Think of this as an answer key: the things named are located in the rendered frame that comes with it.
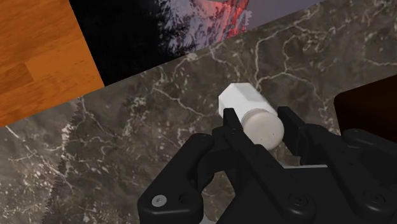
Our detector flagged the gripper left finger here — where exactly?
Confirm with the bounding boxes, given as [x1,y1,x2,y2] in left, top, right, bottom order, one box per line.
[137,108,317,224]

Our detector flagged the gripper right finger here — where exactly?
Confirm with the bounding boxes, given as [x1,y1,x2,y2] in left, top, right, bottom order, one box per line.
[277,106,397,220]

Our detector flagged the dark brown box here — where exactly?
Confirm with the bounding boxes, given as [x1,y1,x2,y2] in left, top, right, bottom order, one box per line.
[333,74,397,138]

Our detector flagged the white salt shaker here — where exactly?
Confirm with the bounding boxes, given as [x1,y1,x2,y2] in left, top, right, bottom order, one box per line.
[218,81,285,151]

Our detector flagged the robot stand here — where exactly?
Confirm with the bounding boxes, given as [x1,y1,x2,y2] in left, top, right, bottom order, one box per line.
[68,0,253,87]

